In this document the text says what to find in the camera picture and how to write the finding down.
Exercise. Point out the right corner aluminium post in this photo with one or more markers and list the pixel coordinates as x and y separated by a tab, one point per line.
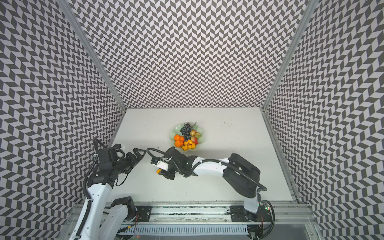
309	11

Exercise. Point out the corner aluminium post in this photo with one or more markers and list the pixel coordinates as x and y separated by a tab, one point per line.
80	33
309	11

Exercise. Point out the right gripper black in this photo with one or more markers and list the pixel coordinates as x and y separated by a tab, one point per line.
167	174

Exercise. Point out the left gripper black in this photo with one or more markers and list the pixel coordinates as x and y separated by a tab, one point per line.
135	160

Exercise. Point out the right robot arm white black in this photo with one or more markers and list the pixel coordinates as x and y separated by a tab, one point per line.
239	173

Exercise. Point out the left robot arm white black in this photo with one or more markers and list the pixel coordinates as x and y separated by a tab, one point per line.
99	183

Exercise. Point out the dark grape bunch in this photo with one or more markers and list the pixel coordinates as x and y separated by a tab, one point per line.
186	129

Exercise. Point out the left corner aluminium post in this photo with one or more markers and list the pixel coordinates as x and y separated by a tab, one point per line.
80	33

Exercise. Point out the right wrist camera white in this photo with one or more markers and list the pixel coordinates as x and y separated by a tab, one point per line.
160	164

